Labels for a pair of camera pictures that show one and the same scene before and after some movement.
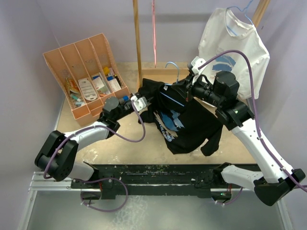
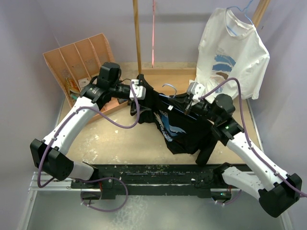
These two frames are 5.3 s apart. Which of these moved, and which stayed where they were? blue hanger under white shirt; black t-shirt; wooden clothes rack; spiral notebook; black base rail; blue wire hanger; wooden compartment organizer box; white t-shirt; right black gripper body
Moved: right black gripper body; blue wire hanger; black t-shirt
Stayed: black base rail; wooden clothes rack; spiral notebook; wooden compartment organizer box; white t-shirt; blue hanger under white shirt
